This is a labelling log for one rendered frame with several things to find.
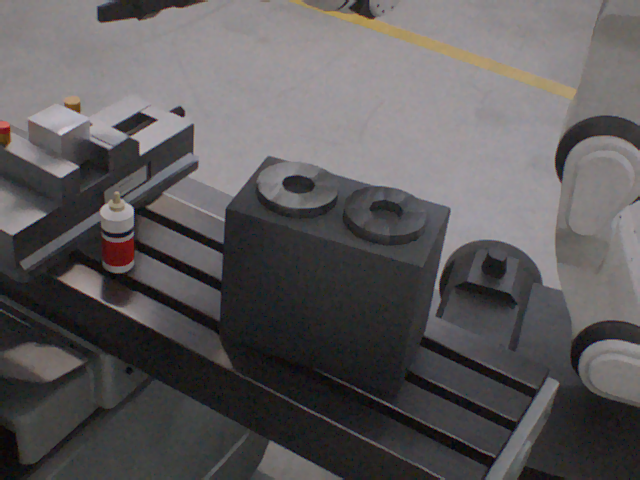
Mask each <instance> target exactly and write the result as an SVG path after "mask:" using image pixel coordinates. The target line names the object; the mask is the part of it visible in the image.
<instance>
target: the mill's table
mask: <svg viewBox="0 0 640 480"><path fill-rule="evenodd" d="M223 238H224V221H223V220H221V219H219V218H217V217H214V216H212V215H210V214H208V213H206V212H203V211H201V210H199V209H196V208H193V207H191V206H189V205H187V204H185V203H182V202H180V201H178V200H176V199H174V198H171V197H169V196H167V194H165V193H160V195H158V196H157V197H155V198H154V199H152V200H151V201H149V202H148V203H146V204H145V205H143V206H142V207H140V208H139V209H137V210H136V211H134V248H135V258H134V259H135V264H134V266H133V268H132V269H130V270H129V271H127V272H123V273H113V272H110V271H107V270H106V269H105V268H104V267H103V265H102V247H101V234H100V235H98V236H96V237H95V238H93V239H92V240H90V241H89V242H87V243H86V244H84V245H83V246H81V247H80V248H78V249H77V250H75V251H74V252H72V253H71V255H70V254H69V256H68V257H66V258H64V259H63V260H61V261H60V262H58V263H57V264H55V265H54V266H52V267H51V268H49V269H48V270H46V271H45V272H43V273H42V274H40V275H39V276H37V277H36V278H34V279H32V280H31V281H29V282H19V281H17V280H15V279H13V278H11V277H10V276H8V275H6V274H5V273H3V272H1V271H0V293H1V294H3V295H5V296H7V297H9V298H11V300H13V301H14V302H16V303H18V304H20V305H22V306H24V307H26V308H27V309H29V310H31V311H33V312H35V313H37V314H39V315H40V316H42V317H44V318H46V319H48V320H50V321H52V322H53V323H55V324H57V325H59V326H61V327H63V329H65V330H67V331H68V332H70V333H72V334H74V335H76V336H78V337H80V338H81V339H83V340H85V341H87V342H89V343H91V344H93V345H94V346H96V347H99V348H101V349H103V350H105V351H107V352H108V353H110V354H112V356H114V357H116V358H118V359H120V360H122V361H123V362H125V363H127V364H129V365H131V366H133V367H135V368H136V369H138V370H140V371H142V372H145V373H147V374H149V375H150V376H152V377H154V378H156V379H158V381H160V382H162V383H163V384H165V385H167V386H169V387H171V388H173V389H175V390H177V391H178V392H180V393H183V394H185V395H187V396H189V397H191V398H192V399H194V400H196V401H198V402H200V403H202V404H204V405H205V406H207V407H208V408H209V409H211V410H213V411H216V412H218V413H220V414H221V415H223V416H225V417H227V418H229V419H231V420H233V421H234V422H236V423H238V424H240V425H242V426H244V427H247V428H248V429H250V430H252V431H254V432H256V433H258V434H260V435H261V436H263V437H265V438H267V439H269V440H271V442H273V443H275V444H277V445H279V446H281V447H283V448H285V449H287V450H289V451H290V452H292V453H294V454H296V455H298V456H300V457H302V458H303V459H305V460H307V461H310V462H312V463H314V464H316V465H317V466H319V467H321V468H323V469H325V470H327V471H329V472H331V473H332V474H334V475H336V476H338V477H340V478H343V479H345V480H518V478H519V476H520V474H521V473H522V471H523V468H524V466H525V464H526V462H527V459H528V456H529V453H530V450H531V446H532V444H533V443H534V441H535V439H536V437H537V436H538V434H539V432H540V431H541V429H542V427H543V425H545V424H546V422H547V420H548V418H549V417H550V414H551V407H552V404H553V401H554V398H555V395H556V392H557V389H558V386H559V383H558V381H556V380H553V379H551V378H547V377H548V373H549V370H550V368H548V367H545V366H543V365H541V364H539V363H537V362H534V361H532V360H530V359H528V358H525V357H523V356H521V355H519V354H517V353H514V352H512V350H510V349H508V348H506V347H503V346H500V345H498V344H496V343H493V342H491V341H489V340H487V339H485V338H482V337H480V336H478V335H476V334H474V333H471V332H469V331H467V330H465V329H462V328H460V327H458V326H455V325H453V324H450V323H448V322H446V321H444V320H442V319H439V318H437V317H435V316H433V315H430V314H429V317H428V322H427V327H426V331H425V334H424V337H422V339H421V341H420V344H419V346H418V348H417V351H416V353H415V355H414V357H413V360H412V362H411V364H410V368H409V370H408V372H407V374H406V377H405V379H404V381H403V384H402V386H401V388H400V390H399V392H397V393H396V394H391V393H388V392H385V391H382V390H379V389H376V388H373V387H370V386H366V385H363V384H360V383H357V382H354V381H351V380H348V379H345V378H342V377H339V376H335V375H332V374H329V373H326V372H323V371H320V370H317V369H314V368H311V367H307V366H304V365H301V364H298V363H295V362H292V360H289V359H286V358H283V357H279V356H276V355H273V354H270V353H267V352H264V351H261V350H257V349H253V348H250V347H247V346H244V345H241V344H238V343H235V342H232V341H229V340H226V339H222V338H220V337H219V320H220V299H221V279H222V259H223Z"/></svg>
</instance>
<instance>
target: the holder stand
mask: <svg viewBox="0 0 640 480"><path fill-rule="evenodd" d="M449 215H451V210H450V208H449V207H447V206H443V205H440V204H436V203H433V202H429V201H426V200H422V199H418V197H415V196H414V195H413V194H411V193H409V192H406V191H404V190H401V189H399V188H394V187H387V186H375V185H371V184H368V183H364V182H360V181H356V180H353V179H349V178H346V177H342V176H339V175H334V174H331V172H329V171H328V170H326V169H324V168H322V167H319V166H317V165H315V164H309V163H304V162H298V161H297V162H291V161H288V160H284V159H280V158H276V157H273V156H267V157H266V159H265V160H264V161H263V162H262V163H261V165H260V166H259V167H258V168H257V170H255V171H254V173H253V174H252V176H251V177H250V178H249V179H248V181H247V182H246V183H245V184H244V186H243V187H242V188H241V189H240V190H239V192H238V193H237V194H236V195H235V197H234V199H233V200H232V201H231V203H230V204H228V205H227V206H226V208H225V217H224V238H223V259H222V279H221V299H220V320H219V337H220V338H222V339H226V340H229V341H232V342H235V343H238V344H241V345H244V346H247V347H250V348H253V349H257V350H261V351H264V352H267V353H270V354H273V355H276V356H279V357H283V358H286V359H289V360H292V362H295V363H298V364H301V365H304V366H307V367H311V368H314V369H317V370H320V371H323V372H326V373H329V374H332V375H335V376H339V377H342V378H345V379H348V380H351V381H354V382H357V383H360V384H363V385H366V386H370V387H373V388H376V389H379V390H382V391H385V392H388V393H391V394H396V393H397V392H399V390H400V388H401V386H402V384H403V381H404V379H405V377H406V374H407V372H408V370H409V368H410V364H411V362H412V360H413V357H414V355H415V353H416V351H417V348H418V346H419V344H420V341H421V339H422V337H424V334H425V331H426V327H427V322H428V317H429V313H430V308H431V302H432V297H433V293H434V288H435V283H436V278H437V273H438V268H439V264H440V259H441V254H442V249H443V244H444V239H445V235H446V230H447V225H448V219H449Z"/></svg>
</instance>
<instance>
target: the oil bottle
mask: <svg viewBox="0 0 640 480"><path fill-rule="evenodd" d="M100 217H101V247H102V265H103V267H104V268H105V269H106V270H107V271H110V272H113V273H123V272H127V271H129V270H130V269H132V268H133V266H134V264H135V259H134V258H135V248H134V209H133V207H132V206H131V205H129V204H127V203H125V201H124V200H122V199H121V197H120V194H119V192H115V193H114V194H113V198H112V200H110V201H109V202H108V204H106V205H104V206H103V207H102V208H101V210H100Z"/></svg>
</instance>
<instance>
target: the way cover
mask: <svg viewBox="0 0 640 480"><path fill-rule="evenodd" d="M6 315H9V316H6ZM22 323H24V324H22ZM27 324H29V325H27ZM11 331H12V333H11ZM31 332H32V333H31ZM5 333H7V334H5ZM4 334H5V335H4ZM13 336H14V337H13ZM35 337H36V338H35ZM51 338H54V339H51ZM19 341H20V343H19ZM17 342H18V343H19V344H17ZM34 343H36V344H34ZM17 346H18V347H17ZM51 346H54V347H51ZM14 347H16V348H14ZM64 350H68V351H64ZM59 352H61V353H59ZM1 353H2V355H0V378H6V379H12V380H18V381H24V382H30V383H36V385H47V384H50V383H52V382H54V381H56V380H58V379H60V378H62V377H63V376H65V375H67V374H69V373H71V372H73V371H75V370H76V369H78V368H80V367H82V366H84V365H87V364H89V363H90V362H92V361H94V359H95V360H96V358H98V357H100V354H97V353H96V352H93V351H91V350H89V349H87V348H85V347H83V346H82V345H80V344H78V343H76V342H74V341H72V340H70V339H69V338H67V337H65V336H63V335H61V334H59V333H58V332H56V330H54V329H52V328H50V327H48V326H46V325H45V324H43V323H41V322H39V321H37V320H35V319H33V318H32V317H30V316H28V315H26V314H24V313H22V312H20V311H19V310H17V309H15V308H13V307H11V306H9V305H8V304H6V303H4V302H2V300H0V354H1ZM27 355H29V356H27ZM66 359H67V360H66ZM24 360H25V361H24ZM49 360H50V362H49ZM65 360H66V361H65ZM3 363H4V364H5V365H4V364H3ZM48 363H50V365H48ZM7 365H10V366H7ZM32 365H34V366H35V367H34V366H32ZM11 367H12V368H11ZM1 370H3V371H1ZM8 370H10V371H8Z"/></svg>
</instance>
